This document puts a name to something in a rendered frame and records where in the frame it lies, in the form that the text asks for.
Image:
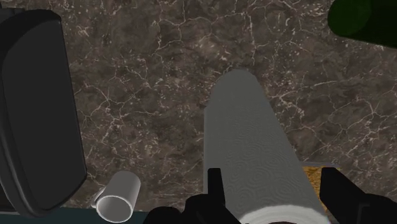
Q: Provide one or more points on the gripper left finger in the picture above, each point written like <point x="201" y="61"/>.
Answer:
<point x="214" y="186"/>

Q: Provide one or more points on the yellow speckled block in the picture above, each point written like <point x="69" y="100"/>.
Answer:
<point x="313" y="180"/>

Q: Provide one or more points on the white mug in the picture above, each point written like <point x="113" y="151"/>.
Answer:
<point x="122" y="189"/>

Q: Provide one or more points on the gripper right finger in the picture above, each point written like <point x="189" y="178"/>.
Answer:
<point x="341" y="192"/>

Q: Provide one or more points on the black rounded appliance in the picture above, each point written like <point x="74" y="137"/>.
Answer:
<point x="40" y="118"/>

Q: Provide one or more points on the dark green bottle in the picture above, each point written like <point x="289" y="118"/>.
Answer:
<point x="363" y="18"/>

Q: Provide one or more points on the white paper towel roll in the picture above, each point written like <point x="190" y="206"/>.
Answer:
<point x="248" y="139"/>

